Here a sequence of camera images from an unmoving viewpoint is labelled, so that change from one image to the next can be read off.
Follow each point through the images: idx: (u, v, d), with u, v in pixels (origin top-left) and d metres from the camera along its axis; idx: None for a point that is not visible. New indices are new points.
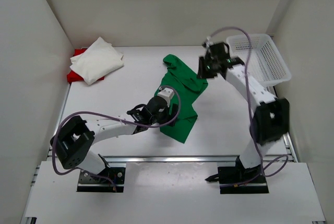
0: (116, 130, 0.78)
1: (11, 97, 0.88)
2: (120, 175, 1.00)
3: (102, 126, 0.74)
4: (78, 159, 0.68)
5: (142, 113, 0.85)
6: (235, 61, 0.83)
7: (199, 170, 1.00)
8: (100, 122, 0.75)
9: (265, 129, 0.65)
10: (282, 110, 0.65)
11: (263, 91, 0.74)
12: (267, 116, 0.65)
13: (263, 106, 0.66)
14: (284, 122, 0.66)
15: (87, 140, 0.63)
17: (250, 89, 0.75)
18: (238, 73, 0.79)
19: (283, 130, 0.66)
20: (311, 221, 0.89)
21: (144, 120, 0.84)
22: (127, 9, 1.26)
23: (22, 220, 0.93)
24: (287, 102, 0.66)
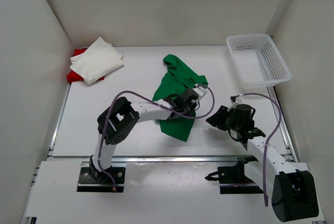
0: (155, 114, 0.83)
1: (11, 98, 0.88)
2: (120, 175, 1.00)
3: (144, 109, 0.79)
4: (122, 137, 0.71)
5: (176, 101, 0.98)
6: (255, 132, 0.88)
7: (199, 170, 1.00)
8: (142, 105, 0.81)
9: (287, 201, 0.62)
10: (305, 183, 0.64)
11: (283, 161, 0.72)
12: (288, 188, 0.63)
13: (283, 176, 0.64)
14: (308, 198, 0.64)
15: (133, 119, 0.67)
17: (270, 160, 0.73)
18: (258, 144, 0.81)
19: (307, 207, 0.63)
20: (311, 221, 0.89)
21: (176, 107, 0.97)
22: (126, 9, 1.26)
23: (22, 220, 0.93)
24: (310, 175, 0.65)
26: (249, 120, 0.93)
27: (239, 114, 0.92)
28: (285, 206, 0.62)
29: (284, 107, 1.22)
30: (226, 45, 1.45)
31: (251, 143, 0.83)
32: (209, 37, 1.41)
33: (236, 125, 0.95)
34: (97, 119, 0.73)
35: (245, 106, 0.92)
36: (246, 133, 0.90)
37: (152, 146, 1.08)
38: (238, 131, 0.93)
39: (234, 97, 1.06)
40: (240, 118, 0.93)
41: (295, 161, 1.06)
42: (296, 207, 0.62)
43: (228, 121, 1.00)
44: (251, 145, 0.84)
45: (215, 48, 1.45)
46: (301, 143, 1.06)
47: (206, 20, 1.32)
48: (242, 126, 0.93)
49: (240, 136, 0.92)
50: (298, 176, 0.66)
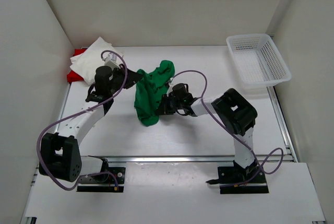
0: (90, 122, 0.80)
1: (11, 98, 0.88)
2: (120, 175, 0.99)
3: (75, 126, 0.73)
4: (78, 166, 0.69)
5: (99, 92, 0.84)
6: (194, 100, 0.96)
7: (199, 170, 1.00)
8: (71, 124, 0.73)
9: (229, 113, 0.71)
10: (235, 97, 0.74)
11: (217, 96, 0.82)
12: (223, 105, 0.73)
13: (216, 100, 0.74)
14: (243, 105, 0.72)
15: (72, 145, 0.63)
17: (206, 100, 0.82)
18: (197, 102, 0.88)
19: (248, 112, 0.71)
20: (311, 221, 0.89)
21: (104, 96, 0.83)
22: (126, 9, 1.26)
23: (22, 220, 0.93)
24: (235, 90, 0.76)
26: (187, 93, 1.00)
27: (176, 93, 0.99)
28: (233, 119, 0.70)
29: (284, 107, 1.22)
30: (226, 45, 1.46)
31: (194, 105, 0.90)
32: (209, 37, 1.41)
33: (178, 102, 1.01)
34: (39, 173, 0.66)
35: (178, 85, 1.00)
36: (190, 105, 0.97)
37: (152, 146, 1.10)
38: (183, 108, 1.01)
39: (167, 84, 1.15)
40: (179, 96, 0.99)
41: (295, 161, 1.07)
42: (239, 113, 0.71)
43: (172, 104, 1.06)
44: (193, 107, 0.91)
45: (216, 48, 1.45)
46: (301, 143, 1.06)
47: (206, 19, 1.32)
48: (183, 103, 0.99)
49: (187, 109, 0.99)
50: (229, 96, 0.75)
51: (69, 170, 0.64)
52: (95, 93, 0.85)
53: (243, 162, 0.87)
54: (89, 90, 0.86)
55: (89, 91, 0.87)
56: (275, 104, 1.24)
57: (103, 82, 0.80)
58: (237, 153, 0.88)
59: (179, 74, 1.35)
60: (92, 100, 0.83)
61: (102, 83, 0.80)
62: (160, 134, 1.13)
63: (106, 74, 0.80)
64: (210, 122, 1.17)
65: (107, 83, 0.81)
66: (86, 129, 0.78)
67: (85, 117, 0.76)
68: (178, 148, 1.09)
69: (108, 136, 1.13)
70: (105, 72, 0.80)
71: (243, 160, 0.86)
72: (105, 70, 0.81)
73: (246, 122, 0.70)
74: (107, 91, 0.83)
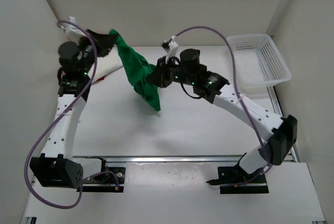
0: (74, 120, 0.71)
1: (12, 98, 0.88)
2: (120, 175, 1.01)
3: (59, 139, 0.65)
4: (79, 172, 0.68)
5: (74, 78, 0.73)
6: (217, 81, 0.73)
7: (199, 171, 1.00)
8: (54, 138, 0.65)
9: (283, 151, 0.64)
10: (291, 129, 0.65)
11: (266, 113, 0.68)
12: (284, 141, 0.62)
13: (279, 134, 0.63)
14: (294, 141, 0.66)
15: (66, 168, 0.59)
17: (254, 116, 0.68)
18: (231, 98, 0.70)
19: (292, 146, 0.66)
20: (311, 221, 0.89)
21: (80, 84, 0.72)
22: (126, 9, 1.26)
23: (22, 220, 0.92)
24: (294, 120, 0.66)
26: (200, 67, 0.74)
27: (189, 63, 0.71)
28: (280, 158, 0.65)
29: (284, 107, 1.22)
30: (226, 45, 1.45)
31: (221, 98, 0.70)
32: (209, 36, 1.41)
33: (187, 77, 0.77)
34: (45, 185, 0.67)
35: (191, 52, 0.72)
36: (207, 85, 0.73)
37: (152, 146, 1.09)
38: (195, 87, 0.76)
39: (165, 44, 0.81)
40: (189, 70, 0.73)
41: (295, 161, 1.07)
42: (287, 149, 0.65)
43: (176, 77, 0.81)
44: (219, 101, 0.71)
45: (216, 48, 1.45)
46: (301, 143, 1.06)
47: (206, 19, 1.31)
48: (195, 81, 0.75)
49: (200, 91, 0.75)
50: (285, 124, 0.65)
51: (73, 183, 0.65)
52: (69, 80, 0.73)
53: (250, 169, 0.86)
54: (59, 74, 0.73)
55: (58, 75, 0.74)
56: (275, 104, 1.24)
57: (72, 67, 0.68)
58: (247, 164, 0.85)
59: None
60: (67, 92, 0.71)
61: (73, 69, 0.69)
62: (160, 134, 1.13)
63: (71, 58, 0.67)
64: (210, 122, 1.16)
65: (79, 66, 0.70)
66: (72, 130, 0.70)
67: (67, 122, 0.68)
68: (178, 148, 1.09)
69: (107, 136, 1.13)
70: (70, 54, 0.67)
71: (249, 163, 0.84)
72: (68, 49, 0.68)
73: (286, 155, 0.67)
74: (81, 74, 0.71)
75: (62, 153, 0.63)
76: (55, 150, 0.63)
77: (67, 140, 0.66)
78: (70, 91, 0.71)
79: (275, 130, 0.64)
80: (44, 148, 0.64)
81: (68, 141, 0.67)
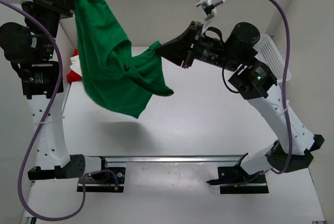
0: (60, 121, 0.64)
1: (11, 97, 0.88)
2: (120, 175, 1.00)
3: (50, 151, 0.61)
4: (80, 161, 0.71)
5: (34, 68, 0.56)
6: (264, 77, 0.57)
7: (199, 171, 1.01)
8: (43, 150, 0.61)
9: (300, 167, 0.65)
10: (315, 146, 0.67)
11: (302, 127, 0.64)
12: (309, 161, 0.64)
13: (309, 156, 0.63)
14: None
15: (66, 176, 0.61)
17: (293, 131, 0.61)
18: (274, 105, 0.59)
19: None
20: (311, 221, 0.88)
21: (47, 77, 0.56)
22: (126, 9, 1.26)
23: (22, 219, 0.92)
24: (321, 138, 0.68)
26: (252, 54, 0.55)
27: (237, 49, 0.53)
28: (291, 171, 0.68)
29: None
30: None
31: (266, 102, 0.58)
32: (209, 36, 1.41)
33: (228, 61, 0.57)
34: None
35: (247, 34, 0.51)
36: (252, 80, 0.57)
37: (152, 146, 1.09)
38: (234, 75, 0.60)
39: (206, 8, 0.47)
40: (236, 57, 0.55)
41: None
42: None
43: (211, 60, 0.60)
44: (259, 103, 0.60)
45: None
46: None
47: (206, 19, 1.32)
48: (235, 66, 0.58)
49: (240, 84, 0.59)
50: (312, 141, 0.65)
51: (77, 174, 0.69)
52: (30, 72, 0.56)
53: (250, 170, 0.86)
54: (13, 66, 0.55)
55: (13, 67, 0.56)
56: None
57: (27, 58, 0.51)
58: (249, 165, 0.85)
59: (179, 74, 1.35)
60: (36, 91, 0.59)
61: (31, 61, 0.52)
62: (160, 134, 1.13)
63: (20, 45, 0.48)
64: (210, 122, 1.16)
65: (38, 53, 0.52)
66: (61, 130, 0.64)
67: (50, 130, 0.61)
68: (178, 147, 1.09)
69: (107, 136, 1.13)
70: (17, 45, 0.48)
71: (249, 164, 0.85)
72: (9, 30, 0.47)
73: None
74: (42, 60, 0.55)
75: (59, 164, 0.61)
76: (50, 162, 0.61)
77: (58, 148, 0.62)
78: (39, 88, 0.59)
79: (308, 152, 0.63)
80: (36, 161, 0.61)
81: (60, 146, 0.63)
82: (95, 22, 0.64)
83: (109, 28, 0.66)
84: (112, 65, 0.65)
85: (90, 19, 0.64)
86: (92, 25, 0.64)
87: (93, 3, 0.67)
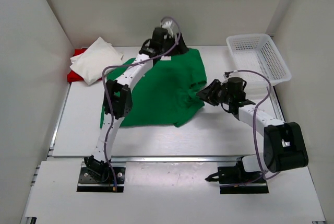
0: (141, 73, 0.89)
1: (12, 97, 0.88)
2: (120, 175, 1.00)
3: (129, 77, 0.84)
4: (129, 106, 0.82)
5: (151, 45, 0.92)
6: (246, 102, 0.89)
7: (199, 170, 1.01)
8: (127, 74, 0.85)
9: (277, 150, 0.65)
10: (293, 133, 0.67)
11: (272, 118, 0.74)
12: (277, 137, 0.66)
13: (271, 127, 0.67)
14: (298, 148, 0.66)
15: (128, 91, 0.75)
17: (259, 118, 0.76)
18: (248, 110, 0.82)
19: (295, 155, 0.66)
20: (310, 221, 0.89)
21: (155, 51, 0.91)
22: (127, 9, 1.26)
23: (22, 220, 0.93)
24: (297, 125, 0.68)
26: (241, 92, 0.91)
27: (230, 86, 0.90)
28: (276, 157, 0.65)
29: (284, 107, 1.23)
30: (226, 45, 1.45)
31: (242, 110, 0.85)
32: (209, 36, 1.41)
33: (228, 95, 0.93)
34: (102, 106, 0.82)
35: (236, 78, 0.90)
36: (238, 104, 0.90)
37: (152, 146, 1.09)
38: (230, 103, 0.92)
39: (227, 73, 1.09)
40: (232, 90, 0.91)
41: None
42: (286, 154, 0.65)
43: (221, 94, 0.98)
44: (242, 113, 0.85)
45: (216, 48, 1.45)
46: None
47: (206, 20, 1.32)
48: (234, 97, 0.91)
49: (231, 108, 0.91)
50: (287, 129, 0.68)
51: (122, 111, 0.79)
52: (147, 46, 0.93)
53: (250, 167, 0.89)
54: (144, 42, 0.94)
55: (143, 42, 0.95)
56: (275, 104, 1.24)
57: (156, 38, 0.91)
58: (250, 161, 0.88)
59: None
60: (144, 53, 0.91)
61: (157, 39, 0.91)
62: (160, 133, 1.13)
63: (162, 32, 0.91)
64: (210, 122, 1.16)
65: (161, 40, 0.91)
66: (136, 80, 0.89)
67: (138, 70, 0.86)
68: (178, 147, 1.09)
69: None
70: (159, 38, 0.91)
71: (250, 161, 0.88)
72: (161, 29, 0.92)
73: (289, 165, 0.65)
74: (159, 46, 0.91)
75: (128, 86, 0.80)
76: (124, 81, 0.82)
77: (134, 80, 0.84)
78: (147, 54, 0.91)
79: (271, 125, 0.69)
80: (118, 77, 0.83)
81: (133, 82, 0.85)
82: (195, 63, 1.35)
83: (200, 68, 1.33)
84: (196, 81, 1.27)
85: (196, 59, 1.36)
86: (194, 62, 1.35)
87: (198, 57, 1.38)
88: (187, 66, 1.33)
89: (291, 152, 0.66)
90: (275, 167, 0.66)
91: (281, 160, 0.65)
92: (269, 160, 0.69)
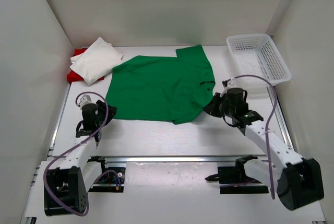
0: (86, 154, 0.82)
1: (12, 97, 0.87)
2: (120, 175, 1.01)
3: (74, 158, 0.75)
4: (83, 196, 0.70)
5: (86, 126, 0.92)
6: (252, 116, 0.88)
7: (199, 170, 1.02)
8: (70, 157, 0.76)
9: (295, 195, 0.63)
10: (312, 172, 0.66)
11: (287, 150, 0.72)
12: (297, 178, 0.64)
13: (291, 168, 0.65)
14: (315, 186, 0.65)
15: (77, 171, 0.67)
17: (274, 150, 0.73)
18: (259, 130, 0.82)
19: (313, 195, 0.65)
20: (310, 221, 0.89)
21: (93, 129, 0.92)
22: (126, 9, 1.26)
23: (22, 220, 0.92)
24: (317, 164, 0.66)
26: (243, 104, 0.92)
27: (233, 99, 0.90)
28: (294, 198, 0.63)
29: (283, 107, 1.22)
30: (226, 45, 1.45)
31: (251, 128, 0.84)
32: (209, 37, 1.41)
33: (230, 109, 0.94)
34: (46, 214, 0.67)
35: (236, 90, 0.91)
36: (242, 117, 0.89)
37: (152, 146, 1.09)
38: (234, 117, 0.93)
39: (225, 82, 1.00)
40: (234, 103, 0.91)
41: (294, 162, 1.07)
42: (303, 194, 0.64)
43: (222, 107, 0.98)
44: (249, 130, 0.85)
45: (216, 48, 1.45)
46: (301, 143, 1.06)
47: (206, 20, 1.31)
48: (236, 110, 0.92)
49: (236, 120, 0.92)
50: (304, 165, 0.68)
51: (76, 200, 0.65)
52: (84, 129, 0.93)
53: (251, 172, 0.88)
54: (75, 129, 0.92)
55: (76, 128, 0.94)
56: (275, 104, 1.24)
57: (88, 117, 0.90)
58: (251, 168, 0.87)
59: None
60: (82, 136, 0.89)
61: (89, 117, 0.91)
62: (159, 133, 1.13)
63: (92, 108, 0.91)
64: (210, 122, 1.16)
65: (94, 117, 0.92)
66: (84, 160, 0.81)
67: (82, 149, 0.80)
68: (178, 146, 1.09)
69: (106, 135, 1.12)
70: (91, 114, 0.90)
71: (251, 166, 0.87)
72: (90, 106, 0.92)
73: (304, 204, 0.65)
74: (95, 124, 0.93)
75: (76, 166, 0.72)
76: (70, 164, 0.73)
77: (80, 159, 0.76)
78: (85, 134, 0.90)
79: (290, 164, 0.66)
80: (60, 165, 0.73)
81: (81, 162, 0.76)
82: (202, 62, 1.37)
83: (206, 68, 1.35)
84: (203, 83, 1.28)
85: (204, 58, 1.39)
86: (203, 61, 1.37)
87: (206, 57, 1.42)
88: (196, 65, 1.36)
89: (310, 192, 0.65)
90: (291, 205, 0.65)
91: (298, 198, 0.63)
92: (283, 194, 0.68)
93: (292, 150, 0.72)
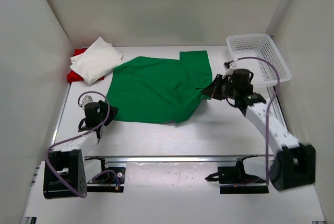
0: (87, 145, 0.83)
1: (12, 97, 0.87)
2: (120, 175, 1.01)
3: (76, 144, 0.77)
4: (83, 180, 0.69)
5: (88, 124, 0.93)
6: (256, 98, 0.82)
7: (199, 170, 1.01)
8: (72, 144, 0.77)
9: (285, 178, 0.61)
10: (307, 156, 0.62)
11: (285, 133, 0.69)
12: (289, 161, 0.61)
13: (285, 151, 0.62)
14: (309, 171, 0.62)
15: (78, 152, 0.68)
17: (272, 131, 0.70)
18: (259, 112, 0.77)
19: (305, 178, 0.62)
20: (311, 221, 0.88)
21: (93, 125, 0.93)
22: (126, 9, 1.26)
23: (22, 219, 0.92)
24: (313, 149, 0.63)
26: (247, 85, 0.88)
27: (237, 78, 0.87)
28: (283, 178, 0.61)
29: (284, 107, 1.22)
30: (226, 45, 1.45)
31: (251, 110, 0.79)
32: (209, 36, 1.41)
33: (234, 90, 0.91)
34: (46, 197, 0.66)
35: (241, 70, 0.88)
36: (246, 98, 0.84)
37: (152, 146, 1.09)
38: (236, 98, 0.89)
39: (226, 62, 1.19)
40: (237, 83, 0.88)
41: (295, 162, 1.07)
42: (295, 176, 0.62)
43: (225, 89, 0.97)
44: (249, 112, 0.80)
45: (216, 48, 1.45)
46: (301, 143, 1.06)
47: (206, 19, 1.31)
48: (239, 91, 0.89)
49: (238, 103, 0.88)
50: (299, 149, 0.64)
51: (76, 180, 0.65)
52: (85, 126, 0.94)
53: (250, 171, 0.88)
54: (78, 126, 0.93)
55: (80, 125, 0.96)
56: (275, 104, 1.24)
57: (90, 115, 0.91)
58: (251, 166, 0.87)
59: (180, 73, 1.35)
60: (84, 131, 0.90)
61: (91, 115, 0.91)
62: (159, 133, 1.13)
63: (94, 106, 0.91)
64: (210, 122, 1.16)
65: (96, 115, 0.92)
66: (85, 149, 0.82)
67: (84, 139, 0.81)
68: (178, 146, 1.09)
69: (106, 135, 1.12)
70: (93, 112, 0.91)
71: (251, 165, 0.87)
72: (92, 104, 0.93)
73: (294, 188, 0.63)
74: (96, 121, 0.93)
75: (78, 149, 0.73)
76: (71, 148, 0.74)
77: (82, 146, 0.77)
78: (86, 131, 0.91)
79: (285, 146, 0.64)
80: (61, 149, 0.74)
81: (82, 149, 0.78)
82: (204, 65, 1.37)
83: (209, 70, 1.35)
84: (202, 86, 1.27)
85: (206, 61, 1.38)
86: (205, 65, 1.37)
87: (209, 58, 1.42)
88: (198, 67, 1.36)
89: (301, 175, 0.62)
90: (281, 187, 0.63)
91: (287, 181, 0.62)
92: (275, 179, 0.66)
93: (290, 133, 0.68)
